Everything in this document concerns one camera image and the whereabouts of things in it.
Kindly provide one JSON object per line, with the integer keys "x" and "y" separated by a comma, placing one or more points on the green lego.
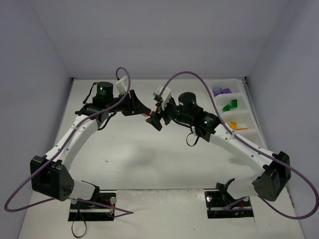
{"x": 234, "y": 103}
{"x": 226, "y": 108}

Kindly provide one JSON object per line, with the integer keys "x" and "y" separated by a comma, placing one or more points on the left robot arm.
{"x": 51, "y": 175}

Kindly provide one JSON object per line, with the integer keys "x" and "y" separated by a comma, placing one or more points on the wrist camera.
{"x": 122, "y": 85}
{"x": 162, "y": 95}

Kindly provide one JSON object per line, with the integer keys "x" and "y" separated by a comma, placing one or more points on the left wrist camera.
{"x": 122, "y": 85}

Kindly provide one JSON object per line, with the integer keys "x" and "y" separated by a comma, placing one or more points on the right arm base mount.
{"x": 220, "y": 204}

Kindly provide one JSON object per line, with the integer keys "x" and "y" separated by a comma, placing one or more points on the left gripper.
{"x": 132, "y": 103}

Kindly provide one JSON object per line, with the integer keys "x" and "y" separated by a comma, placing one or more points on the purple oval lego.
{"x": 216, "y": 91}

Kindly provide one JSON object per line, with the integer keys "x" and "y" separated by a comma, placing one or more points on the small red lego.
{"x": 147, "y": 114}

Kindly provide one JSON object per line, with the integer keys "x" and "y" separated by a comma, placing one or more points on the purple square lego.
{"x": 226, "y": 91}

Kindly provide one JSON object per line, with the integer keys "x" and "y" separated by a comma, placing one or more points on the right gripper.
{"x": 162, "y": 115}

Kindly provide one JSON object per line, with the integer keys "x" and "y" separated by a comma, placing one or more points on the clear container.
{"x": 242, "y": 115}

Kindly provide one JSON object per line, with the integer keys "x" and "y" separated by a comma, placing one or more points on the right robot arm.
{"x": 269, "y": 177}

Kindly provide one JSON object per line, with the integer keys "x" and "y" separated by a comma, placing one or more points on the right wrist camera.
{"x": 162, "y": 95}

